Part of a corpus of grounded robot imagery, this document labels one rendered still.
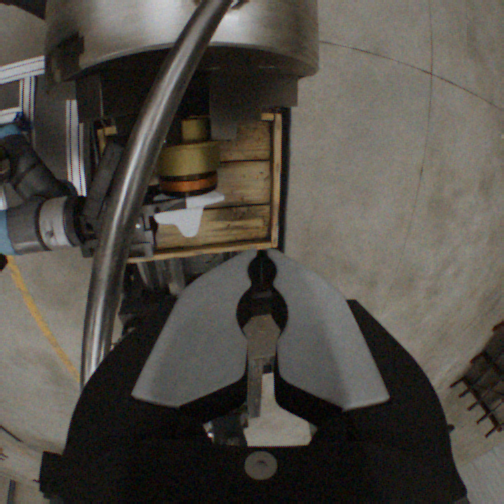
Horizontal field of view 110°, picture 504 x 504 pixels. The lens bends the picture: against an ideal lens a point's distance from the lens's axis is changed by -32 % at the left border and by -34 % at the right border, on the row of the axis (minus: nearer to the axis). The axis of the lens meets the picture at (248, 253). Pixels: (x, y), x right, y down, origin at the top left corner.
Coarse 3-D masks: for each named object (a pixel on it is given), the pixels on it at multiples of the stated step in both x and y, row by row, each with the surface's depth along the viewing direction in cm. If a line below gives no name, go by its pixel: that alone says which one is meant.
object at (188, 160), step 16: (192, 128) 27; (208, 128) 29; (192, 144) 26; (208, 144) 27; (160, 160) 28; (176, 160) 27; (192, 160) 28; (208, 160) 29; (160, 176) 32; (176, 176) 29; (192, 176) 29; (208, 176) 30; (176, 192) 30; (192, 192) 30; (208, 192) 31
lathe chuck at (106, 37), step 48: (96, 0) 10; (144, 0) 10; (192, 0) 11; (240, 0) 12; (288, 0) 13; (48, 48) 13; (96, 48) 12; (144, 48) 12; (240, 48) 14; (288, 48) 16
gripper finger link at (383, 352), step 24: (360, 312) 8; (384, 336) 7; (384, 360) 6; (408, 360) 6; (408, 384) 5; (384, 408) 5; (408, 408) 5; (432, 408) 4; (360, 432) 4; (384, 432) 4; (408, 432) 4; (432, 432) 4; (432, 456) 3; (456, 480) 3
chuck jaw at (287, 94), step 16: (208, 80) 25; (224, 80) 25; (240, 80) 25; (256, 80) 26; (272, 80) 26; (288, 80) 26; (224, 96) 26; (240, 96) 26; (256, 96) 27; (272, 96) 27; (288, 96) 27; (224, 112) 27; (240, 112) 27; (256, 112) 28; (224, 128) 28
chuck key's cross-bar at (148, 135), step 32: (224, 0) 7; (192, 32) 7; (192, 64) 7; (160, 96) 7; (160, 128) 8; (128, 160) 7; (128, 192) 8; (128, 224) 8; (96, 256) 8; (96, 288) 8; (96, 320) 8; (96, 352) 8
